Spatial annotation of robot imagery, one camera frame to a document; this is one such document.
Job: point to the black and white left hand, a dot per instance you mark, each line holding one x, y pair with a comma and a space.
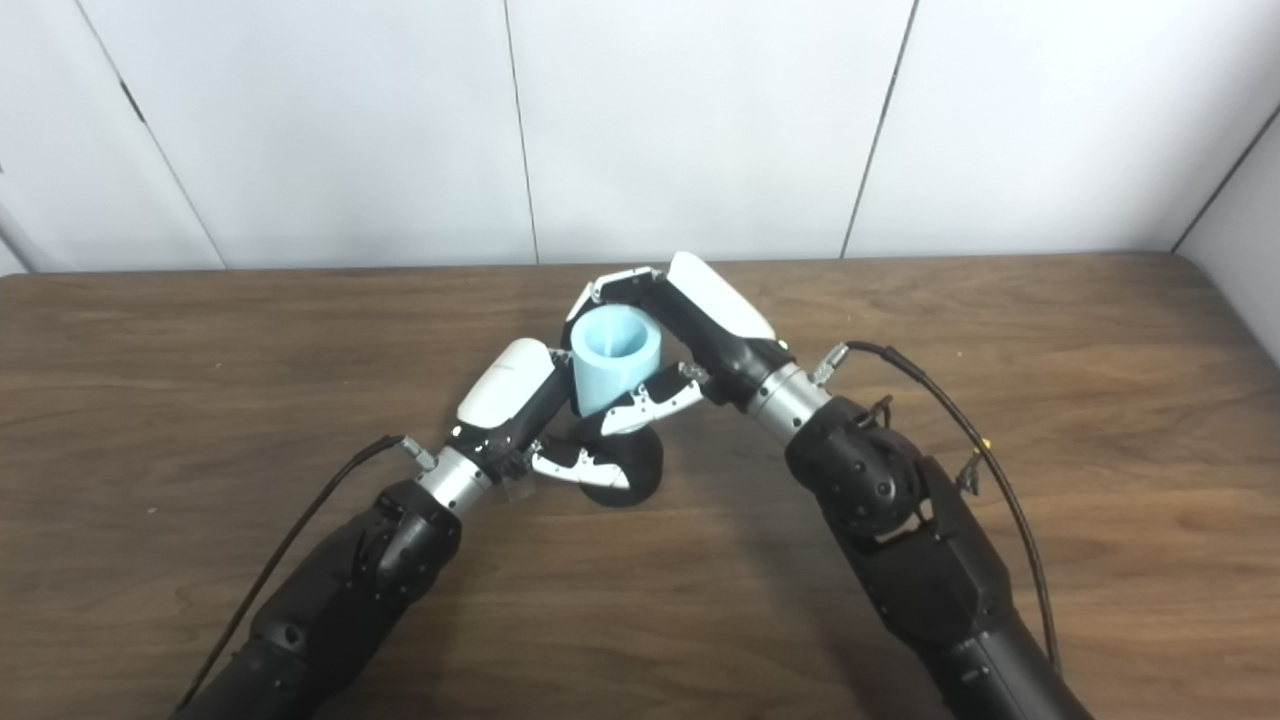
510, 390

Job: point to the black flared nozzle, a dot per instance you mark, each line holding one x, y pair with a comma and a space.
640, 465

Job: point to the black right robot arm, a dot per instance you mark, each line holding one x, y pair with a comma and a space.
920, 560

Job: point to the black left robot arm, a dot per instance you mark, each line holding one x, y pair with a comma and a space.
340, 600

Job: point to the black and white right hand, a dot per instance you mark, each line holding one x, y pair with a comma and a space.
720, 310

